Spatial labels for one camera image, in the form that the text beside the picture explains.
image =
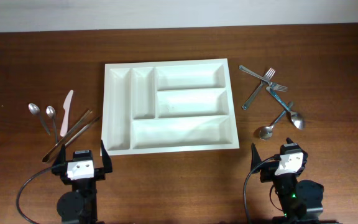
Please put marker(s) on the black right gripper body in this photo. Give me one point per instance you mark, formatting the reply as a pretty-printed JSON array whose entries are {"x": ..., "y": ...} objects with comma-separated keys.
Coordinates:
[{"x": 268, "y": 168}]

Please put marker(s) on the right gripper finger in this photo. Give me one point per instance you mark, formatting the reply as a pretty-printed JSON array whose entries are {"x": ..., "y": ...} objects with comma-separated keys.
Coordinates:
[
  {"x": 289, "y": 141},
  {"x": 256, "y": 160}
]

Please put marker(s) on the steel spoon near right arm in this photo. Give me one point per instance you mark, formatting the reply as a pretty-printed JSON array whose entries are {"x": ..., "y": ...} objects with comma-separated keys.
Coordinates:
[{"x": 266, "y": 132}]

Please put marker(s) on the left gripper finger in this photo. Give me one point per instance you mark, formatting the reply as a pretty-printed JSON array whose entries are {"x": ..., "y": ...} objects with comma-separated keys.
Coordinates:
[
  {"x": 107, "y": 164},
  {"x": 61, "y": 157}
]

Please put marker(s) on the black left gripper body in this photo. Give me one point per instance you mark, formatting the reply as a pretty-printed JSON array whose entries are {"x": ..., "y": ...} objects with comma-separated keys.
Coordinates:
[{"x": 99, "y": 174}]

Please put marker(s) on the small steel teaspoon inner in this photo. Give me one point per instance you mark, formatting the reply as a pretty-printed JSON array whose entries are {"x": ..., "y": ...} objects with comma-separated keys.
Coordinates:
[{"x": 50, "y": 111}]

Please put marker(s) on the white plastic cutlery tray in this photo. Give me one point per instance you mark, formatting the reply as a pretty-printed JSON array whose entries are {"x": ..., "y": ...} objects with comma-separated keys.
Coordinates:
[{"x": 173, "y": 106}]

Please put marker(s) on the steel fork crosswise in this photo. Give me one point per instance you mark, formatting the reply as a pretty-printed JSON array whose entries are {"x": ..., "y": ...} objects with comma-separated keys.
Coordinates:
[{"x": 275, "y": 86}]

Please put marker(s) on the large steel spoon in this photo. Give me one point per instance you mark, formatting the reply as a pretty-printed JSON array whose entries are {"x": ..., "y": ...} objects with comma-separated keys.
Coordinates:
[{"x": 296, "y": 118}]

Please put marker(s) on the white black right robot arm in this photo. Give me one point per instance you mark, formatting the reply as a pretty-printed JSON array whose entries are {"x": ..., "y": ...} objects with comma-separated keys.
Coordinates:
[{"x": 300, "y": 201}]

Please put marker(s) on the steel fork with long handle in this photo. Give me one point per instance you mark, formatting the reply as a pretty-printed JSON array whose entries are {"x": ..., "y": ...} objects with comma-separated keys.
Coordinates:
[{"x": 255, "y": 91}]

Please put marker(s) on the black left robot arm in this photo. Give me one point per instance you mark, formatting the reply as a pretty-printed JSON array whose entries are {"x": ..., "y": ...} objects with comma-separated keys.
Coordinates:
[{"x": 79, "y": 205}]

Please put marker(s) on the small steel teaspoon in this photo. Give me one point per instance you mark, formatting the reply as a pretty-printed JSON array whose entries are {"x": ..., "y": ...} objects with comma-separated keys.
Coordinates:
[
  {"x": 50, "y": 111},
  {"x": 35, "y": 110}
]

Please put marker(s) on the small steel teaspoon outer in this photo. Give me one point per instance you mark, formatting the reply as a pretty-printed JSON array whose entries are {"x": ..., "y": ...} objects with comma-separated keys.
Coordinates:
[{"x": 35, "y": 110}]

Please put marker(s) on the pink plastic knife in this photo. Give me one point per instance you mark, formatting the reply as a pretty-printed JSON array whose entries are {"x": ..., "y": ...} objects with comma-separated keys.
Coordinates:
[{"x": 66, "y": 107}]

